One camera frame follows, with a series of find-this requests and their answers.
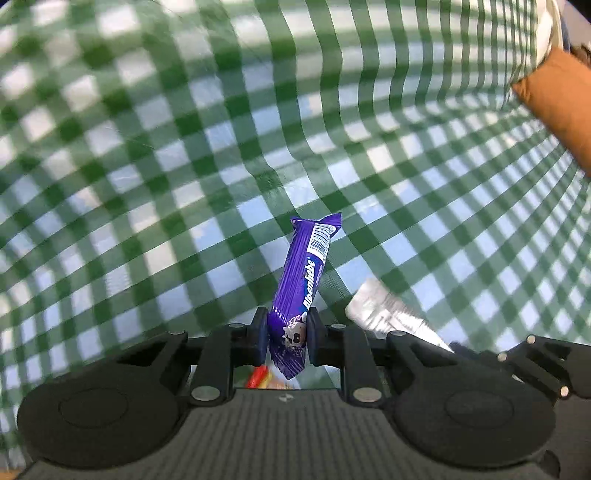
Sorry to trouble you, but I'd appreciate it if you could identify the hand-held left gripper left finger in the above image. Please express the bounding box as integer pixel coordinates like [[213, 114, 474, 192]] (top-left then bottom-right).
[[111, 306, 269, 408]]

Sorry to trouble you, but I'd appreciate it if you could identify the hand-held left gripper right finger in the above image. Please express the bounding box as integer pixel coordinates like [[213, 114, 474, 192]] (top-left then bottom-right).
[[307, 308, 445, 408]]

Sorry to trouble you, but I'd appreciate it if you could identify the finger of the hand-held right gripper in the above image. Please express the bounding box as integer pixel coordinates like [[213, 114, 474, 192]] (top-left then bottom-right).
[[450, 334, 591, 403]]

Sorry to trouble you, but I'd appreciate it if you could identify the purple snack bar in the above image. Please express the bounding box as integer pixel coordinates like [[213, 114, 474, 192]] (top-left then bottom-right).
[[269, 212, 343, 380]]

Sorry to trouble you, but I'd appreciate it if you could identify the silver packet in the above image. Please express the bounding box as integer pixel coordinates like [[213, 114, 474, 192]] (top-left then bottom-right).
[[344, 277, 455, 354]]

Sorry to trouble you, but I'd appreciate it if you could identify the small red orange packet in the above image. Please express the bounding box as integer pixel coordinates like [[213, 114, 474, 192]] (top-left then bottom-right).
[[245, 364, 274, 390]]

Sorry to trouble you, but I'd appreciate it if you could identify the green checked cloth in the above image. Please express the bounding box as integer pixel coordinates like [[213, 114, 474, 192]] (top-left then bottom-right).
[[0, 0, 591, 467]]

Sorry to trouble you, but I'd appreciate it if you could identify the orange pillow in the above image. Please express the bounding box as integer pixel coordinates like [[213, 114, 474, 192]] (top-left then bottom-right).
[[512, 46, 591, 179]]

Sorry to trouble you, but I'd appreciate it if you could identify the white cloth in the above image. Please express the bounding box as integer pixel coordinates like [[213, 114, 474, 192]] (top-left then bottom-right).
[[534, 0, 571, 71]]

